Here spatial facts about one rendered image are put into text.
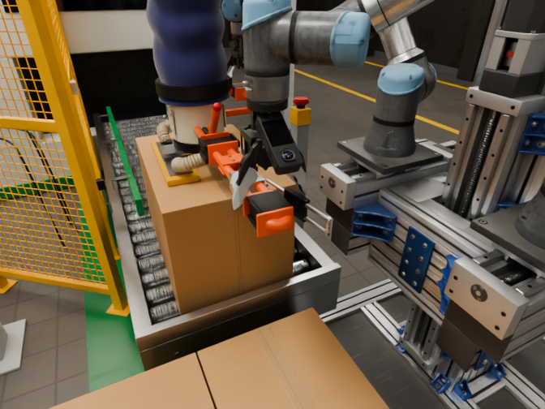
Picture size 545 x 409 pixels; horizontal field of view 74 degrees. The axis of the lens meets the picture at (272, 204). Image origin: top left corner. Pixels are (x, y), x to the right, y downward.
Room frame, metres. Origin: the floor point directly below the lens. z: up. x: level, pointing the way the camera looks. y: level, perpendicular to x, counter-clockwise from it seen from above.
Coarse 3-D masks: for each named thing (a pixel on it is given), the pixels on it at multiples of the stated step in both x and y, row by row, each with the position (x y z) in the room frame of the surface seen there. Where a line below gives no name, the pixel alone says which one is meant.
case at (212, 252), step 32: (160, 192) 0.91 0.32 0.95; (192, 192) 0.91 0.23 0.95; (224, 192) 0.91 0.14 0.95; (160, 224) 0.92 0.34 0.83; (192, 224) 0.83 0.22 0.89; (224, 224) 0.87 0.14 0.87; (192, 256) 0.83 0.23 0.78; (224, 256) 0.87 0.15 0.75; (256, 256) 0.91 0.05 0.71; (288, 256) 0.96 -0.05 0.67; (192, 288) 0.82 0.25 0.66; (224, 288) 0.86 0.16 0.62; (256, 288) 0.91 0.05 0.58
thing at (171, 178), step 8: (152, 144) 1.22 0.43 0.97; (160, 144) 1.21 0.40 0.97; (160, 152) 1.15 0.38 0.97; (160, 160) 1.09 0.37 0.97; (168, 160) 1.08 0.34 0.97; (168, 168) 1.02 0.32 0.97; (168, 176) 0.97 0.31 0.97; (176, 176) 0.97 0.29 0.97; (184, 176) 0.97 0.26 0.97; (192, 176) 0.98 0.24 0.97; (168, 184) 0.94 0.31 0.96; (176, 184) 0.95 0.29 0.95
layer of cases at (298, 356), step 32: (288, 320) 0.80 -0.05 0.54; (320, 320) 0.80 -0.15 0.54; (224, 352) 0.68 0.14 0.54; (256, 352) 0.68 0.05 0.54; (288, 352) 0.68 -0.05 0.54; (320, 352) 0.68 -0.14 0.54; (128, 384) 0.58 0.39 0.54; (160, 384) 0.58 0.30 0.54; (192, 384) 0.58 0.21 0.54; (224, 384) 0.58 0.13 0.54; (256, 384) 0.58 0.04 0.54; (288, 384) 0.58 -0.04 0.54; (320, 384) 0.58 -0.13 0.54; (352, 384) 0.58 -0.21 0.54
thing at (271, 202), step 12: (264, 192) 0.64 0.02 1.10; (276, 192) 0.64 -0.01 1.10; (252, 204) 0.59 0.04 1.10; (264, 204) 0.59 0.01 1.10; (276, 204) 0.59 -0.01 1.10; (288, 204) 0.59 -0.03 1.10; (252, 216) 0.61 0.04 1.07; (264, 216) 0.56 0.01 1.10; (276, 216) 0.57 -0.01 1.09; (264, 228) 0.56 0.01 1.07; (288, 228) 0.58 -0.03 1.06
